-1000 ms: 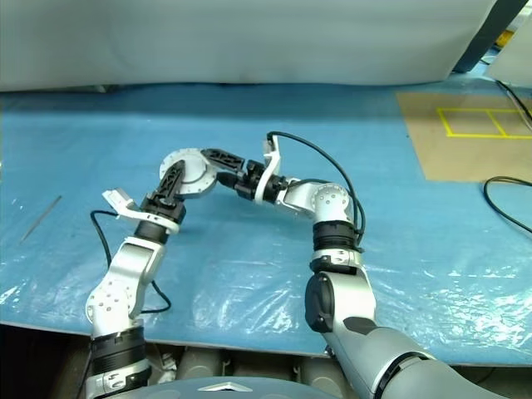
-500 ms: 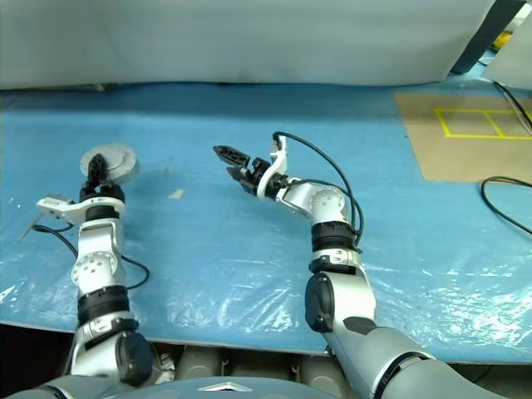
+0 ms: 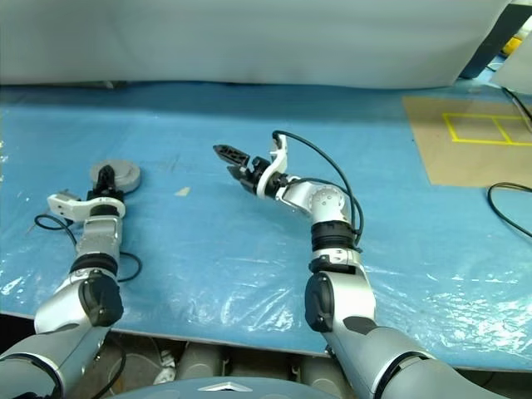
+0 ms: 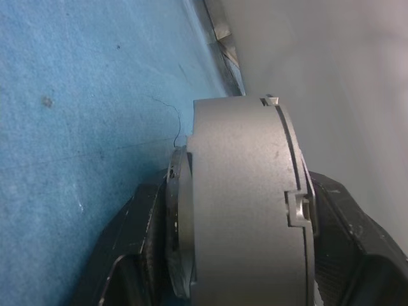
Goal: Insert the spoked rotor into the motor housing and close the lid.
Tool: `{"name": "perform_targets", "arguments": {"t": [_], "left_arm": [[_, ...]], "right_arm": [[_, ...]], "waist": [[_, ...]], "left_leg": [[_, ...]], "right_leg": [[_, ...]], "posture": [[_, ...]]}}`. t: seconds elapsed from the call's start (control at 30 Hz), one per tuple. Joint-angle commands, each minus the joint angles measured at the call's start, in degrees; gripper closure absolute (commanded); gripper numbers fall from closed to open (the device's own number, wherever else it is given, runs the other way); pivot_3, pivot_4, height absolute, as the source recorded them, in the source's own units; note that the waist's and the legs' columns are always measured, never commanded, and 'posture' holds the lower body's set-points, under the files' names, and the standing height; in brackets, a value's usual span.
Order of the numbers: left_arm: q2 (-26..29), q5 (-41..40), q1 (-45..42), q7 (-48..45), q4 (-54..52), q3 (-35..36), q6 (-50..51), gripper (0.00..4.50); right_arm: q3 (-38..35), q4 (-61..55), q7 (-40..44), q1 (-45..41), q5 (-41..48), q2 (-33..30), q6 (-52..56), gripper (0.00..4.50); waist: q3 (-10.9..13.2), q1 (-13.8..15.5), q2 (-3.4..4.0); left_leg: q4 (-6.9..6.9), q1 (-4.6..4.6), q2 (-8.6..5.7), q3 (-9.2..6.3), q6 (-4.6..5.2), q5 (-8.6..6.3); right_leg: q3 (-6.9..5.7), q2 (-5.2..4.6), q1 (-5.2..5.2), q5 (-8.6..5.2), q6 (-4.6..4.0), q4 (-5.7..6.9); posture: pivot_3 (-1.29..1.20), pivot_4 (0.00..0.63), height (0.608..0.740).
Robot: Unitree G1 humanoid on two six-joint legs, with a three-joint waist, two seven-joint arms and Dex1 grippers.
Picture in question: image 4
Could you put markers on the blue plastic table sheet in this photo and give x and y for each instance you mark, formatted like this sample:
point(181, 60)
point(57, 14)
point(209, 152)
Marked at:
point(79, 95)

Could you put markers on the white backdrop curtain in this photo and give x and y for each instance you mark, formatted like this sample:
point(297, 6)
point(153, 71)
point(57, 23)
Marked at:
point(334, 79)

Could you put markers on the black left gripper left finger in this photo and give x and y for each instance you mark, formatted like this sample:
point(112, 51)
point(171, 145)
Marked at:
point(134, 255)

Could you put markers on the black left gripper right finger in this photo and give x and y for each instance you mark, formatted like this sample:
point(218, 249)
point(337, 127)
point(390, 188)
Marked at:
point(350, 255)

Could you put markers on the grey metal bracket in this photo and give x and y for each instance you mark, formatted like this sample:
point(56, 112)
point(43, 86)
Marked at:
point(223, 32)

